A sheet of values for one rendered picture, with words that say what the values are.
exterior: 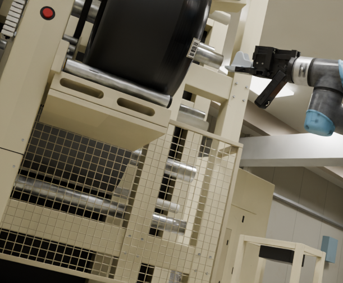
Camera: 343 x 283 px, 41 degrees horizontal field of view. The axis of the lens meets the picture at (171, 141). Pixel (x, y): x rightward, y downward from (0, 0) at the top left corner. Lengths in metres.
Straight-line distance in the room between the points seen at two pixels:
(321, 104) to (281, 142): 7.18
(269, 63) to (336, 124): 0.24
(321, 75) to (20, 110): 0.84
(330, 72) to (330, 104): 0.08
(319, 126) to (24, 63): 0.86
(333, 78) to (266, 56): 0.19
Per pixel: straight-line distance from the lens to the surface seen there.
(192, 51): 1.42
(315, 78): 1.23
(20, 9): 1.53
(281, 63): 1.29
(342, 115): 1.21
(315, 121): 1.18
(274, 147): 8.42
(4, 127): 1.40
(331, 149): 7.77
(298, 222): 12.43
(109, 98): 1.35
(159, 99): 1.42
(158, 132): 1.38
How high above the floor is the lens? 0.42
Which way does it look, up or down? 15 degrees up
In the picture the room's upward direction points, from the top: 14 degrees clockwise
